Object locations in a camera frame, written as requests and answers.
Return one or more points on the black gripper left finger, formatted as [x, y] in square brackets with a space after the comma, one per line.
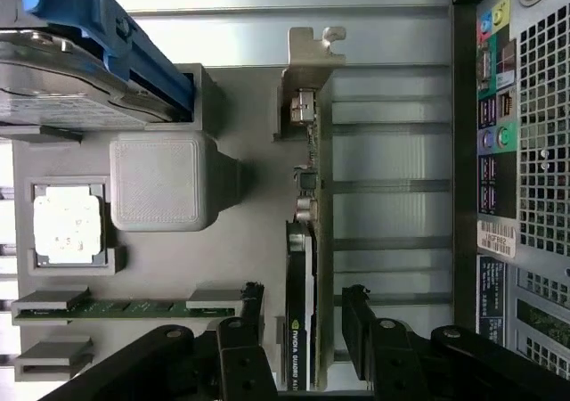
[240, 365]

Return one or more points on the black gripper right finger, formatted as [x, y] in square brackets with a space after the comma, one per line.
[387, 365]

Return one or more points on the green RAM stick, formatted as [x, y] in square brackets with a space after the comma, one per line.
[133, 308]

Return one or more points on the grey 3D-printed parts rack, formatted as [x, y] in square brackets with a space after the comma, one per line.
[178, 258]

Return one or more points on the silver CPU chip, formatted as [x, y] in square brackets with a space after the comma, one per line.
[67, 225]

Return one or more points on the open black PC case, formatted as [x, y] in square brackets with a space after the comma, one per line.
[534, 151]

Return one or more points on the hard disk with blue bracket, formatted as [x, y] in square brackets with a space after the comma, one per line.
[67, 84]

